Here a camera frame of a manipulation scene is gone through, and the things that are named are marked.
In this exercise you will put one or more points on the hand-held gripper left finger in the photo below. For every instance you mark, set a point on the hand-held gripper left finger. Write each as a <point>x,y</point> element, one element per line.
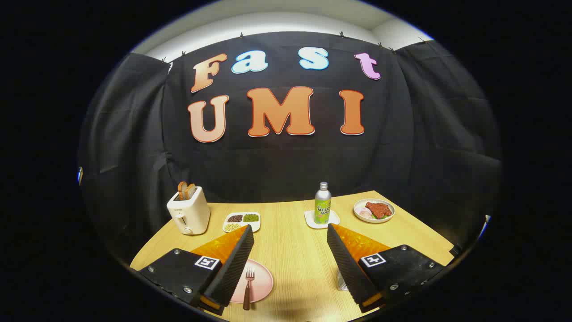
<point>232,264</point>

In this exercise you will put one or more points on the white square coaster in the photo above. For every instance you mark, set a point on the white square coaster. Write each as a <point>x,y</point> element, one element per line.
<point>333,220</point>

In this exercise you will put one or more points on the black backdrop cloth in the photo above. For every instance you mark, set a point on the black backdrop cloth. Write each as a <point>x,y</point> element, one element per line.
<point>286,161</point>

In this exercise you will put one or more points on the green mung beans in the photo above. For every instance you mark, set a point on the green mung beans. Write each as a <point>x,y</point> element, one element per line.
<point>250,218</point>

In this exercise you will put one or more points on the red meat piece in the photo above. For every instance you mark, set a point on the red meat piece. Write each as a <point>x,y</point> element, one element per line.
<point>378,210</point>

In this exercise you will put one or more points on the white round food bowl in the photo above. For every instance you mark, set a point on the white round food bowl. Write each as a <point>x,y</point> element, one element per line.
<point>357,214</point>

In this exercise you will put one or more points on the white divided snack dish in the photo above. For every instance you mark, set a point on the white divided snack dish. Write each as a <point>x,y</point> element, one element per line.
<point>254,226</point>

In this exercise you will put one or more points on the pink ham slice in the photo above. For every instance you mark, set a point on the pink ham slice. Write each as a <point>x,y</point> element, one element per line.
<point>364,212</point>

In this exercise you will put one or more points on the pale yellow beans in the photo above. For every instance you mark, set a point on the pale yellow beans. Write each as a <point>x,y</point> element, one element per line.
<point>232,227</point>

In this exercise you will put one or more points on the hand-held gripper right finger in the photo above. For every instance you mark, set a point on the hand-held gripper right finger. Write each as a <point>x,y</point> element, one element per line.
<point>346,264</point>

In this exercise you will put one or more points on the green drink bottle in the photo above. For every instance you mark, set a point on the green drink bottle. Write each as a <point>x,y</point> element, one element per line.
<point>322,208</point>

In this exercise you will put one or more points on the cream white toaster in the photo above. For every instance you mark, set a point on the cream white toaster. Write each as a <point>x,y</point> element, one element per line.
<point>190,212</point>

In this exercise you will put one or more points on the toasted bread slice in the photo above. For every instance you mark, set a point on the toasted bread slice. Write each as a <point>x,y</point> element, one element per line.
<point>181,190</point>
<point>191,191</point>

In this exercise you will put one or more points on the pink round plate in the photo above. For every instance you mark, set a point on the pink round plate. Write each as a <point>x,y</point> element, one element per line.
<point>262,281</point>

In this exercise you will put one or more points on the dark brown beans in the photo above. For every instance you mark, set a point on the dark brown beans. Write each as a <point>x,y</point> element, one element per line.
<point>235,218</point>

